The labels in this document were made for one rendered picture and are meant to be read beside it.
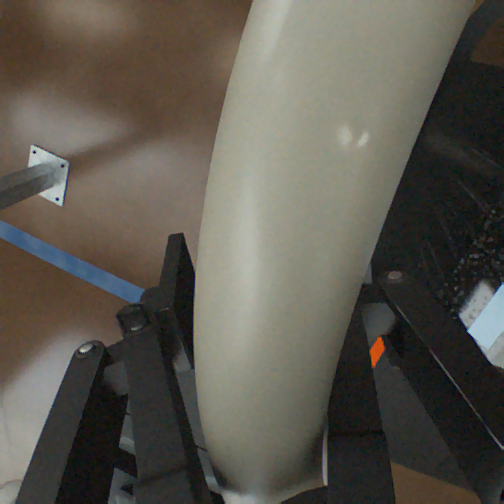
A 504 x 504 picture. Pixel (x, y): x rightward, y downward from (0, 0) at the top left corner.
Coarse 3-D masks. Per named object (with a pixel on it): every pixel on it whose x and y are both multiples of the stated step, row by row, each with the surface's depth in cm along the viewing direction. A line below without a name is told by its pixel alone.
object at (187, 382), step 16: (192, 384) 97; (128, 400) 86; (192, 400) 92; (128, 416) 83; (192, 416) 88; (128, 432) 79; (192, 432) 85; (128, 448) 79; (208, 464) 79; (208, 480) 77
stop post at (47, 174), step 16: (32, 144) 147; (32, 160) 149; (48, 160) 147; (64, 160) 145; (16, 176) 134; (32, 176) 138; (48, 176) 146; (64, 176) 148; (0, 192) 123; (16, 192) 131; (32, 192) 140; (48, 192) 154; (64, 192) 152; (0, 208) 126
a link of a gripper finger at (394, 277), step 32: (384, 288) 12; (416, 288) 12; (416, 320) 11; (448, 320) 10; (416, 352) 11; (448, 352) 9; (480, 352) 9; (416, 384) 11; (448, 384) 9; (480, 384) 8; (448, 416) 9; (480, 416) 8; (480, 448) 8; (480, 480) 8
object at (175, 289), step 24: (168, 240) 19; (168, 264) 17; (192, 264) 21; (168, 288) 15; (192, 288) 19; (168, 312) 14; (192, 312) 17; (168, 336) 14; (192, 336) 16; (192, 360) 15
